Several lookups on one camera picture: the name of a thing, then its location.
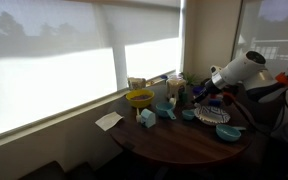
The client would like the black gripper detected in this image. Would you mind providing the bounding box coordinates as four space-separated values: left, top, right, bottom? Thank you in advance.
194 79 221 103

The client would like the green cylinder block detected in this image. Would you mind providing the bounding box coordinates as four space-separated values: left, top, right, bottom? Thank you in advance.
180 92 188 103

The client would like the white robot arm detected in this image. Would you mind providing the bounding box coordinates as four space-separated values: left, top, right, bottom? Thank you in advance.
193 51 288 103

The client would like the blue cylinder block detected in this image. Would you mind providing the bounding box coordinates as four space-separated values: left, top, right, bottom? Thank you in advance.
209 99 222 107

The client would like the glass sugar jar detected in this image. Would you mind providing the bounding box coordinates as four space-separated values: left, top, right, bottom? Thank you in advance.
166 75 186 101

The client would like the dark blue bowl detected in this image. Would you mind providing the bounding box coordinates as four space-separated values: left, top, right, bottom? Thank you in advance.
192 86 204 95

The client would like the small green plant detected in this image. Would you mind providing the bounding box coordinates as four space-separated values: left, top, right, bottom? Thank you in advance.
182 72 199 86

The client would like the blue patterned paper plate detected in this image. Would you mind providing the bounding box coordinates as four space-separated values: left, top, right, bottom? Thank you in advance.
194 106 231 126

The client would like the small teal cup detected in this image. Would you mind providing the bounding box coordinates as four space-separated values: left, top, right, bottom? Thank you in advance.
182 110 195 120

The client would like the white plastic spoon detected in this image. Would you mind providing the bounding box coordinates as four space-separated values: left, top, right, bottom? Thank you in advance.
169 98 177 107

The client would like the teal measuring scoop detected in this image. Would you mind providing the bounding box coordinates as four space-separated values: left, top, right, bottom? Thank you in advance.
216 124 246 142

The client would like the dark chair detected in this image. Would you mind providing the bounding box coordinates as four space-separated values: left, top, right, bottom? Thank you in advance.
200 77 288 180

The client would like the light blue small box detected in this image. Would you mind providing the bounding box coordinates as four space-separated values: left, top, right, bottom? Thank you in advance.
141 109 156 128

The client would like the yellow bowl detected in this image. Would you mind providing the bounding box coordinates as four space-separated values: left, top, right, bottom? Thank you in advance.
126 89 155 108

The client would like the white paper sheet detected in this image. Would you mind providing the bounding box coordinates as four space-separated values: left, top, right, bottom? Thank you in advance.
95 112 122 131

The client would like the teal measuring cup with handle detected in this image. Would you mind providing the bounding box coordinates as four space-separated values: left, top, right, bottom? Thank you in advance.
156 102 176 120

